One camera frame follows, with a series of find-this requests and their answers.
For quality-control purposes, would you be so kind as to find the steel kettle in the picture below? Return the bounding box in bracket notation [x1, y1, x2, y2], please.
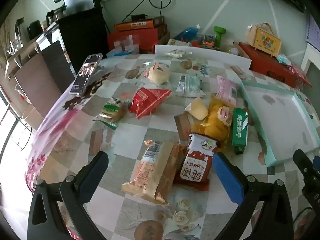
[46, 5, 67, 25]

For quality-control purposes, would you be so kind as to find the dark red gift box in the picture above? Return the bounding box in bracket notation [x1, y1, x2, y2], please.
[237, 42, 313, 88]

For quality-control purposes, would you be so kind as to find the teal tissue box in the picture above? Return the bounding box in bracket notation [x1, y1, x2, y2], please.
[106, 45, 139, 58]

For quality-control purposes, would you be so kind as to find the brown printed box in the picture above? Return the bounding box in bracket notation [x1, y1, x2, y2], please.
[152, 16, 165, 28]

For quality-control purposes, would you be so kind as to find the yellow pudding cup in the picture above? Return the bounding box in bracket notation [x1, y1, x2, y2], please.
[184, 97, 209, 120]

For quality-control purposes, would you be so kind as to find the heap of small toys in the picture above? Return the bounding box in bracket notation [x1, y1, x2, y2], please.
[192, 34, 217, 48]

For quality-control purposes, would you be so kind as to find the green and gold snack packet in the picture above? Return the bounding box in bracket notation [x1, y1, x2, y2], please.
[94, 97, 132, 130]

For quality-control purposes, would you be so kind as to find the black electric kettle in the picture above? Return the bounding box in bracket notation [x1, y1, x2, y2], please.
[27, 20, 44, 40]

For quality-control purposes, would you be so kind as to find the checked printed tablecloth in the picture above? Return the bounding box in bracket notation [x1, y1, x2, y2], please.
[24, 51, 320, 240]

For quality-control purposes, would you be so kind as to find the orange flat box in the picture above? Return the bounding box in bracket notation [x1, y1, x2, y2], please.
[114, 19, 155, 32]

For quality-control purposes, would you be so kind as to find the clear plastic box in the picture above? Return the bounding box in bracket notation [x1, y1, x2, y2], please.
[114, 35, 139, 53]

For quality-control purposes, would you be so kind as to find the cartoon print carry box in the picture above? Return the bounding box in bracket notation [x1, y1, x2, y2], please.
[245, 23, 282, 57]

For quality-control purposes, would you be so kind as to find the brown chair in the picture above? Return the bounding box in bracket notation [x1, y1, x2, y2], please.
[14, 40, 75, 118]

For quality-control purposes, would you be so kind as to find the red and pink packet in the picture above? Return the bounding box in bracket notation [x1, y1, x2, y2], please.
[290, 65, 313, 88]

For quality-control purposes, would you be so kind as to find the green dumbbell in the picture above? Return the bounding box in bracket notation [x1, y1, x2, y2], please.
[213, 26, 227, 48]

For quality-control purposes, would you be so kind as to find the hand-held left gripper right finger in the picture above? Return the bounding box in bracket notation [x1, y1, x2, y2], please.
[212, 152, 294, 240]

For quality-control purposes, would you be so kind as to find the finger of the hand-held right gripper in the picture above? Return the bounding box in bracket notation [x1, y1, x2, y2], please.
[293, 149, 317, 180]

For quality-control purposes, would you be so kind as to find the smartphone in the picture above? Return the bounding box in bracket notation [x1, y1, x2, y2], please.
[69, 53, 103, 97]

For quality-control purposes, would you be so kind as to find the yellow snack packet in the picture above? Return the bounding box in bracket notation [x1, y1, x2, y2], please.
[194, 94, 235, 153]

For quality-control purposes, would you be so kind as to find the red and white biscuit packet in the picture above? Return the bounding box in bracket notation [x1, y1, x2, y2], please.
[174, 133, 219, 192]

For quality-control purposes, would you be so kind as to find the white green-print snack packet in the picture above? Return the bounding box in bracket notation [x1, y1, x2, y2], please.
[175, 74, 206, 98]

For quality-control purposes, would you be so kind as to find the small white snack packet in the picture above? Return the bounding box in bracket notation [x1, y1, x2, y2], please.
[165, 49, 192, 60]

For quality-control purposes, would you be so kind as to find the pink snack packet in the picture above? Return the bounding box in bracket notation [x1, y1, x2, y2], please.
[215, 75, 238, 107]

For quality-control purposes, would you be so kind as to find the round bread packet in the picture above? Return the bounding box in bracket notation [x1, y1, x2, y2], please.
[147, 62, 170, 85]

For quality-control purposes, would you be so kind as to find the teal shallow box tray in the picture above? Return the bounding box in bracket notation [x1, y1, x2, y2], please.
[239, 80, 320, 168]

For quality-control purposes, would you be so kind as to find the red triangular snack packet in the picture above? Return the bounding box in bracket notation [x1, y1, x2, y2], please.
[128, 87, 172, 119]

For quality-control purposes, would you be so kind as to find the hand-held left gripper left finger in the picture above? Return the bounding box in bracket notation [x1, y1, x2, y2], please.
[27, 151, 109, 240]

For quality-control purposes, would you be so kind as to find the small printed card box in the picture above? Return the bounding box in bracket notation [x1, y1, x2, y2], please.
[167, 39, 192, 47]

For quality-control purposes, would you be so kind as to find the wall calendar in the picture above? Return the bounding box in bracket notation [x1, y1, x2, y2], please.
[305, 14, 320, 43]

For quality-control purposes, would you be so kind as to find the large red box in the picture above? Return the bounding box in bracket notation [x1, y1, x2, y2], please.
[107, 24, 167, 53]

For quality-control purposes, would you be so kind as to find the tan barcode snack packet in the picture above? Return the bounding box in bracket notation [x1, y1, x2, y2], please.
[121, 140, 175, 199]

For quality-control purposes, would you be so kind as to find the dark green snack packet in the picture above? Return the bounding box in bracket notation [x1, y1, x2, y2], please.
[232, 107, 249, 154]

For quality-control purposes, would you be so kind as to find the white shelf unit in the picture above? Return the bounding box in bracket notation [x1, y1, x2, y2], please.
[301, 42, 320, 73]

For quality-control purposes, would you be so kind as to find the wet wipes pack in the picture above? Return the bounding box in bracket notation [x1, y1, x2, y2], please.
[276, 54, 292, 65]

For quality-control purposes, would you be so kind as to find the orange patterned snack packet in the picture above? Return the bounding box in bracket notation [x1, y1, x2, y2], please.
[155, 144, 188, 204]

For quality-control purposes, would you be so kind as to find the blue bottle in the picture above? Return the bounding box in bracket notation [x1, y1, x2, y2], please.
[175, 24, 202, 42]

